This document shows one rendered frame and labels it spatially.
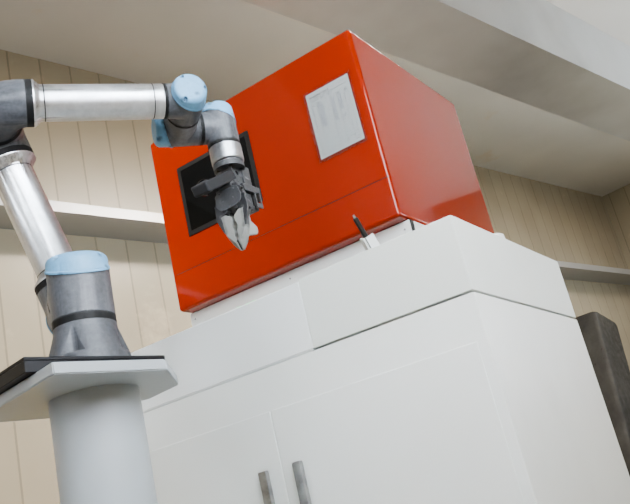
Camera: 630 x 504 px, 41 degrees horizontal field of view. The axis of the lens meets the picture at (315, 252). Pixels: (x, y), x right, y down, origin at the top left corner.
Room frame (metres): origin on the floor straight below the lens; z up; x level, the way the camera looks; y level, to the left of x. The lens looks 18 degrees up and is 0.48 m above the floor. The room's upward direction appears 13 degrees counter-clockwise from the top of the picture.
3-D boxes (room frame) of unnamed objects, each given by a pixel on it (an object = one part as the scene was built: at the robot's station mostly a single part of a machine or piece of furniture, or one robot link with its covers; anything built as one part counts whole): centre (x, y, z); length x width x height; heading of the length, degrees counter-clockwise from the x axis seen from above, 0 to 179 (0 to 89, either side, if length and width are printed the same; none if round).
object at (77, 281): (1.48, 0.45, 1.01); 0.13 x 0.12 x 0.14; 22
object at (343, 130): (2.63, -0.08, 1.52); 0.81 x 0.75 x 0.60; 60
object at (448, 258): (1.79, -0.26, 0.89); 0.62 x 0.35 x 0.14; 150
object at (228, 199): (1.74, 0.14, 1.25); 0.09 x 0.08 x 0.12; 150
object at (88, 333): (1.47, 0.45, 0.89); 0.15 x 0.15 x 0.10
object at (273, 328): (1.79, 0.26, 0.89); 0.55 x 0.09 x 0.14; 60
